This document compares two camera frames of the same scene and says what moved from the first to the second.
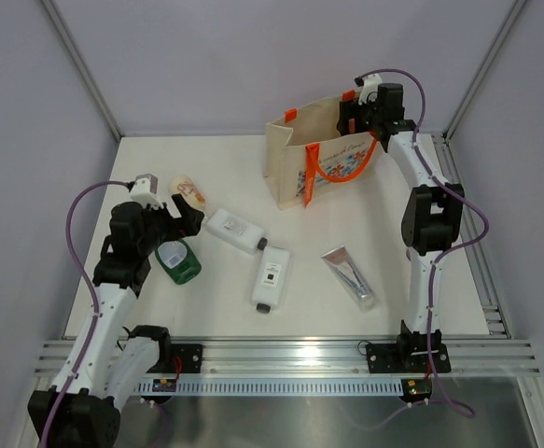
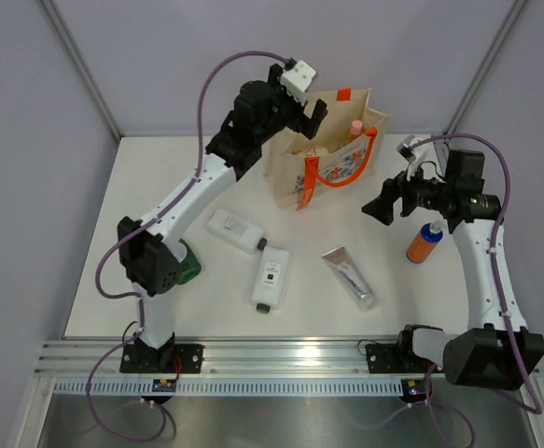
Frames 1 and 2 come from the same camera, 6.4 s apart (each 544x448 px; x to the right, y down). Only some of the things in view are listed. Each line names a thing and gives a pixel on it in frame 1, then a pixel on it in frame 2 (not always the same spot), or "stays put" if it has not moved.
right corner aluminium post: [495, 47] stays put
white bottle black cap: [271, 278] stays put
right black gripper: [348, 110] -> [382, 208]
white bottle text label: [236, 231] stays put
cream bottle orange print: [185, 186] -> [310, 151]
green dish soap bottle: [178, 259] stays put
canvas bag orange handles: [307, 158] stays put
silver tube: [339, 263] stays put
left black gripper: [188, 224] -> [307, 127]
